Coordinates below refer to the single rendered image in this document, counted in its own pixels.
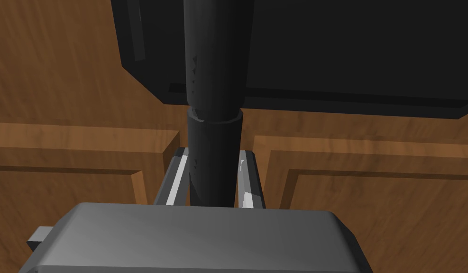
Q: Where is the brown wooden door leaf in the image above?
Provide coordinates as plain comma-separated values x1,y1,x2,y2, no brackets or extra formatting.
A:
0,0,468,273

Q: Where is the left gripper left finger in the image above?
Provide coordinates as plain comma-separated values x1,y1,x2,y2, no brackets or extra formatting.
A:
154,147,191,207

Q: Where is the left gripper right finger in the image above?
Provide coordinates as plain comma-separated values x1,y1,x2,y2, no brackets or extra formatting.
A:
237,149,266,209

